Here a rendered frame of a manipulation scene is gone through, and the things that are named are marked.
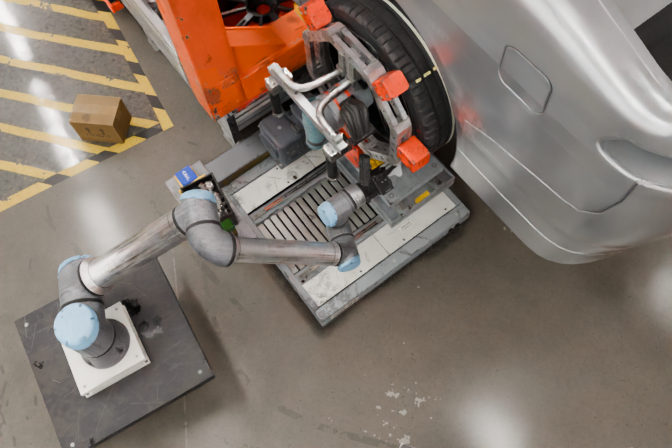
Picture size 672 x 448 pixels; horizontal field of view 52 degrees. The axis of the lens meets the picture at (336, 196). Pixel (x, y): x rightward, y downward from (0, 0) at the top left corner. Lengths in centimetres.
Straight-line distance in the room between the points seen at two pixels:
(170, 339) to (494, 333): 134
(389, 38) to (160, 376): 151
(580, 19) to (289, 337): 190
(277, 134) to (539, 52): 150
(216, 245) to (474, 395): 131
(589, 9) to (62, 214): 259
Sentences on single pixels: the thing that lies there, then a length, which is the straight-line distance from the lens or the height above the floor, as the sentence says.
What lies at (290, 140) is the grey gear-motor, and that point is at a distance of 294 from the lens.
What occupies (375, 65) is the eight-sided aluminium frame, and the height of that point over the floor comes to 112.
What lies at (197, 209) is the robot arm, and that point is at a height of 91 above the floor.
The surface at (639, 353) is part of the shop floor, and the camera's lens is 321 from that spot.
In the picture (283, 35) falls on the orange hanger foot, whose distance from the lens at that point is 290.
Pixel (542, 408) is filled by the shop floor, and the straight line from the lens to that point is 305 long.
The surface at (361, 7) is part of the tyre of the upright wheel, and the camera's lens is 232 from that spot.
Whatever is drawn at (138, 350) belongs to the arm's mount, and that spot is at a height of 37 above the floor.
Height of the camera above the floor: 293
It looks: 64 degrees down
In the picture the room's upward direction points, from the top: 6 degrees counter-clockwise
